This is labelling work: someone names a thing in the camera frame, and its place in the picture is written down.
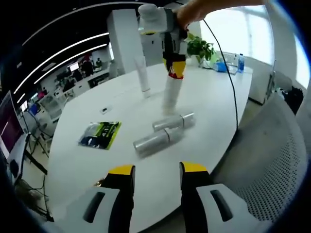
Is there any white skincare tube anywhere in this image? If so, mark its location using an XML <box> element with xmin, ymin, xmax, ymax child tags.
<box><xmin>134</xmin><ymin>53</ymin><xmax>153</xmax><ymax>99</ymax></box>

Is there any green black skincare sachet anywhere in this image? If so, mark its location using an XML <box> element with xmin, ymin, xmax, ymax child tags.
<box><xmin>77</xmin><ymin>120</ymin><xmax>122</xmax><ymax>150</ymax></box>

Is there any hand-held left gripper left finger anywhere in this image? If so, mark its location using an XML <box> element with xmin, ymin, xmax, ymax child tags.
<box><xmin>72</xmin><ymin>164</ymin><xmax>136</xmax><ymax>233</ymax></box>

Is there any ceiling light strip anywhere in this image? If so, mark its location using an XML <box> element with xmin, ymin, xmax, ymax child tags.
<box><xmin>34</xmin><ymin>43</ymin><xmax>108</xmax><ymax>85</ymax></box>
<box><xmin>13</xmin><ymin>32</ymin><xmax>110</xmax><ymax>95</ymax></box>

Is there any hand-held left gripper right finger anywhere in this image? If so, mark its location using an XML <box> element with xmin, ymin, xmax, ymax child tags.
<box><xmin>179</xmin><ymin>161</ymin><xmax>253</xmax><ymax>233</ymax></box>

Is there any black leg standing desk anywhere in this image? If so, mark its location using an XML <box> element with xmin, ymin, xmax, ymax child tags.
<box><xmin>7</xmin><ymin>134</ymin><xmax>48</xmax><ymax>175</ymax></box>

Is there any grey mesh office chair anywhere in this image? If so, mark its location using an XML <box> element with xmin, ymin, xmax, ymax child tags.
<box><xmin>213</xmin><ymin>93</ymin><xmax>311</xmax><ymax>223</ymax></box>

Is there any blue tissue pack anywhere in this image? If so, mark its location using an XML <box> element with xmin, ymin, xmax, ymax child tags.
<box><xmin>215</xmin><ymin>61</ymin><xmax>229</xmax><ymax>73</ymax></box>

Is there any black bag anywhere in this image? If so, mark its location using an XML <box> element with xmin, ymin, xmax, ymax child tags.
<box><xmin>282</xmin><ymin>85</ymin><xmax>305</xmax><ymax>115</ymax></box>

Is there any purple screen monitor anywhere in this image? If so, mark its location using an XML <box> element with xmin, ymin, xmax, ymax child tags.
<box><xmin>0</xmin><ymin>91</ymin><xmax>25</xmax><ymax>157</ymax></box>

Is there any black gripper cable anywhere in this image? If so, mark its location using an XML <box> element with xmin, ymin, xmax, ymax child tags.
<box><xmin>203</xmin><ymin>18</ymin><xmax>241</xmax><ymax>130</ymax></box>

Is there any person's right hand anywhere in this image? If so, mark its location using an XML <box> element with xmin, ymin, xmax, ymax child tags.
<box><xmin>176</xmin><ymin>0</ymin><xmax>209</xmax><ymax>30</ymax></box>

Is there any potted green plant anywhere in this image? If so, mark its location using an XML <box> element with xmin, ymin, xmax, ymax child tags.
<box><xmin>185</xmin><ymin>32</ymin><xmax>216</xmax><ymax>67</ymax></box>

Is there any blue label water bottle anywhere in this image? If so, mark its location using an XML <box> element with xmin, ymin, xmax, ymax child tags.
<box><xmin>237</xmin><ymin>53</ymin><xmax>245</xmax><ymax>74</ymax></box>

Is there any white low cabinet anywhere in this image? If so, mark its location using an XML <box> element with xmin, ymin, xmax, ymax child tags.
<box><xmin>247</xmin><ymin>60</ymin><xmax>277</xmax><ymax>106</ymax></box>

